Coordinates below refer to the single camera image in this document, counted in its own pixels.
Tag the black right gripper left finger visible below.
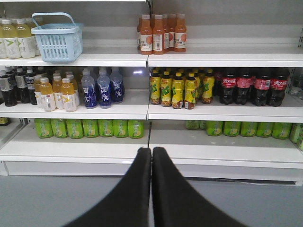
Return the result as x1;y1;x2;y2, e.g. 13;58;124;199
66;148;152;227

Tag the light blue plastic basket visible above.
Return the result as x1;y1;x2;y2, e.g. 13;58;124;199
31;12;83;63

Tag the blue sports drink bottle middle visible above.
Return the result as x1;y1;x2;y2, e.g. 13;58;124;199
97;67;111;109

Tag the yellow lemon tea bottle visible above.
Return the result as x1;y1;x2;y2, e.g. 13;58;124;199
171;72;184;109
150;70;161;105
160;71;172;107
202;68;215;104
184;73;196;110

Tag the blue sports drink bottle right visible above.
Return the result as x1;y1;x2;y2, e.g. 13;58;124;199
109;67;124;103

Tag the green can row left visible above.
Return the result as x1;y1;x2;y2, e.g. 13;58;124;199
34;118;144;139

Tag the green can row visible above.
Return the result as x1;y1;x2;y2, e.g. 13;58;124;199
34;118;144;139
185;120;303;150

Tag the yellow vitamin drink bottle front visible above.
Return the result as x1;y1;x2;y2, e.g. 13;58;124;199
61;78;77;112

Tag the yellow vitamin drink bottle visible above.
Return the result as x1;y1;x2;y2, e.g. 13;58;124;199
40;77;56;112
61;78;77;112
53;73;64;109

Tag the white store shelving unit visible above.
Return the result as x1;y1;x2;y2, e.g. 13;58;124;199
0;0;303;185

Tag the cola bottle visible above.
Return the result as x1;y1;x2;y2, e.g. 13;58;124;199
251;67;271;106
220;67;237;105
269;68;289;107
235;68;251;105

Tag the orange juice bottle front left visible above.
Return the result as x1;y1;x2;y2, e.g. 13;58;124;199
140;15;152;55

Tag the orange juice bottle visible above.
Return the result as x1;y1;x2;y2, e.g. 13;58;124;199
153;15;165;55
168;14;176;51
140;15;152;55
174;14;187;52

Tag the orange juice bottle front middle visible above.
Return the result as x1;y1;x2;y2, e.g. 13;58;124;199
153;15;165;55

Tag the dark tea bottle right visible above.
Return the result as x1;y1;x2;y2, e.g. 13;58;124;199
25;68;37;105

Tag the dark tea bottle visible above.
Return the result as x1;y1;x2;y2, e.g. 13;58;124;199
15;68;30;104
25;68;37;105
0;70;17;107

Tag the orange juice bottle right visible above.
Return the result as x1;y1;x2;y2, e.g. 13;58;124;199
174;14;187;52

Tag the green can row right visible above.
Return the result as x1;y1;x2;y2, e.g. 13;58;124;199
185;120;303;150

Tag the dark tea bottle middle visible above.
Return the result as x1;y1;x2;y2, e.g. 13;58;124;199
15;68;30;104

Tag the orange juice bottle rear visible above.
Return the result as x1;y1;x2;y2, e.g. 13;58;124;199
168;14;176;51

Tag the dark tea bottle left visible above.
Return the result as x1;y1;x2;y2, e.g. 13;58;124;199
0;70;17;107

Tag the pale yellow drink bottle right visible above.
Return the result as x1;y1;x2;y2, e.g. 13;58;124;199
17;19;36;58

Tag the pale yellow drink bottle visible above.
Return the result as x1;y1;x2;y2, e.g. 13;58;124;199
2;19;21;59
17;19;36;58

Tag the pale yellow drink bottle left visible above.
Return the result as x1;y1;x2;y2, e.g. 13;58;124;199
2;19;21;59

